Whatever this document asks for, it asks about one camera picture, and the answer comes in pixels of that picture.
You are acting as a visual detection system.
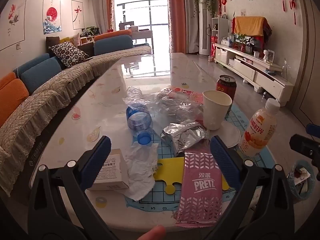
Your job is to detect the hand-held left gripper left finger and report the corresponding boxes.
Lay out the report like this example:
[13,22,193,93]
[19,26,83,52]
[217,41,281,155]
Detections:
[27,135,112,240]

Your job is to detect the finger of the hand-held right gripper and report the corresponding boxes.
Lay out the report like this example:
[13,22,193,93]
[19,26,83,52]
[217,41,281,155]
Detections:
[289,134,320,166]
[306,123,320,137]

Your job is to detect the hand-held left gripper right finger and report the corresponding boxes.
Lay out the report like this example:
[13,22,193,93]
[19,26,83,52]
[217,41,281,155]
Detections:
[209,135,297,240]

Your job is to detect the pink snack packet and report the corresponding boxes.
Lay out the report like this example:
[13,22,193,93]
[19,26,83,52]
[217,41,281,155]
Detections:
[175,147,223,228]

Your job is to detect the small white cardboard box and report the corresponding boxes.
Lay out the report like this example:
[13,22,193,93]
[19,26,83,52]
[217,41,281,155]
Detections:
[87,149,130,191]

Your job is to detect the white round lid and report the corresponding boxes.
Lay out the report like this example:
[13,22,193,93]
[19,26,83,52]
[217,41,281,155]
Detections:
[215,121,241,147]

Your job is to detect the small waste bin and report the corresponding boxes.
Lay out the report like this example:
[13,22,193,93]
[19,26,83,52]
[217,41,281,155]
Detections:
[286,160,317,201]

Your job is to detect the peach yoghurt drink bottle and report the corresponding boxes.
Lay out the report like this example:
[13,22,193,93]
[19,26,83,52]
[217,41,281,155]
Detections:
[239,98,281,157]

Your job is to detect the crumpled white paper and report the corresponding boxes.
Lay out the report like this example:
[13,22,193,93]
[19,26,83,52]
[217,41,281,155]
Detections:
[122,141,159,202]

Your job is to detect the white paper cup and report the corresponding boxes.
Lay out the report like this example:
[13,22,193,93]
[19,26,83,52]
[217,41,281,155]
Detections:
[202,90,233,130]

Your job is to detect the silver foil bag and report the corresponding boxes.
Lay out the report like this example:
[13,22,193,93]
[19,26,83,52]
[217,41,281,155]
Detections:
[160,120,209,157]

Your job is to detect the yellow foam puzzle piece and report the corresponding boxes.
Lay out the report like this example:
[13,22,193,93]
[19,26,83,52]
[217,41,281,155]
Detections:
[152,157,229,195]

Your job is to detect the crushed clear plastic bottle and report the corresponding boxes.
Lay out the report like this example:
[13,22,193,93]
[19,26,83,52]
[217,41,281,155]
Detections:
[122,86,153,145]

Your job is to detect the blue grid cutting mat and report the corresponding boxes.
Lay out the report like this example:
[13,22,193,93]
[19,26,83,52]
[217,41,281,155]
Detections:
[125,102,273,212]

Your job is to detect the red drink can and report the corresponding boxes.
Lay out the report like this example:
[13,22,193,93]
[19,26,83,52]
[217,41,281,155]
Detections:
[216,75,237,113]

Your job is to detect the clear plastic wrapper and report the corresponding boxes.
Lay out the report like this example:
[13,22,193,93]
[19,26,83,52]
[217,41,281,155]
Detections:
[122,87,204,125]

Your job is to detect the beige quilted sofa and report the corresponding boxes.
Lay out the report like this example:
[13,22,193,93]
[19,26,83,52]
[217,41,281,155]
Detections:
[0,29,153,198]

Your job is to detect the white television cabinet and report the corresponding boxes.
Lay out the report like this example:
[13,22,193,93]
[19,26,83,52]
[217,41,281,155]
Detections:
[214,43,294,107]

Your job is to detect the blue sofa cushion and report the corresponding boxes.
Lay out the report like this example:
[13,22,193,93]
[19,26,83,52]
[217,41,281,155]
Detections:
[14,53,63,95]

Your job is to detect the orange sofa cushion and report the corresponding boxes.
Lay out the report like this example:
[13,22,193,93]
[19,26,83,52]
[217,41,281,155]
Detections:
[0,72,30,128]

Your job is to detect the black white circle pillow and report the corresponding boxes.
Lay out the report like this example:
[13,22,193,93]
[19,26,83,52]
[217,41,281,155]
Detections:
[49,42,89,68]

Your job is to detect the potted plant red pot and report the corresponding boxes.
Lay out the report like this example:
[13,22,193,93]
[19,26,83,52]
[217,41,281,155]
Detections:
[234,32,254,53]

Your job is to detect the blue sofa backrest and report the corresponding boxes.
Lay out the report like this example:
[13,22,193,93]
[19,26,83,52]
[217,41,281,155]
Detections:
[94,34,133,56]

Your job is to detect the yellow cloth covered television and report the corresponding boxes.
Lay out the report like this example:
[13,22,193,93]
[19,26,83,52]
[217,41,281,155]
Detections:
[232,16,272,46]

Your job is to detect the brown pillow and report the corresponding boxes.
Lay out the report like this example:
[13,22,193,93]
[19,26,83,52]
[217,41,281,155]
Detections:
[46,36,60,53]

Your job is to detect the orange sofa backrest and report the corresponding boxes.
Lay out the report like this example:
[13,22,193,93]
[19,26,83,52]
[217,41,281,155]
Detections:
[94,29,132,41]

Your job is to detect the white open shelf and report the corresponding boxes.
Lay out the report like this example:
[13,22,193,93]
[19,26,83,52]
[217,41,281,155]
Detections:
[211,17,229,55]

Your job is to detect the white standing air conditioner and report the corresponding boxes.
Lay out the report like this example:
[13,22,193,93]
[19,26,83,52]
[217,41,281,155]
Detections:
[199,0,215,55]

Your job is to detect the white desk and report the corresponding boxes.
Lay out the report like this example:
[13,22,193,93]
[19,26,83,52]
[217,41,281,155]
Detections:
[131,29,153,47]

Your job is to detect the sewing machine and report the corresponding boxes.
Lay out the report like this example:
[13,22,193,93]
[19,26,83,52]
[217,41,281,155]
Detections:
[119,21,139,32]

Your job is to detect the orange floral curtain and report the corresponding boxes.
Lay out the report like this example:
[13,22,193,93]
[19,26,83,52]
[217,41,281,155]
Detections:
[167,0,198,54]

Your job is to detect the grey orange curtain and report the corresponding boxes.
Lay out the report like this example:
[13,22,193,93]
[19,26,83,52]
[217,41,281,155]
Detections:
[89,0,115,34]

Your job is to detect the red sun wave painting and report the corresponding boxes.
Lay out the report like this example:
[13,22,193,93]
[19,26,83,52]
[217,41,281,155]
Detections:
[42,0,62,35]

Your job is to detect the lotus wall painting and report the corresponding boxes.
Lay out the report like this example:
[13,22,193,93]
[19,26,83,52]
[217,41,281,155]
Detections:
[71,0,84,30]

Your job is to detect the fish wall painting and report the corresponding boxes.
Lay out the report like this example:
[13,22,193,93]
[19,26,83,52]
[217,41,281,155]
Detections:
[0,0,27,52]

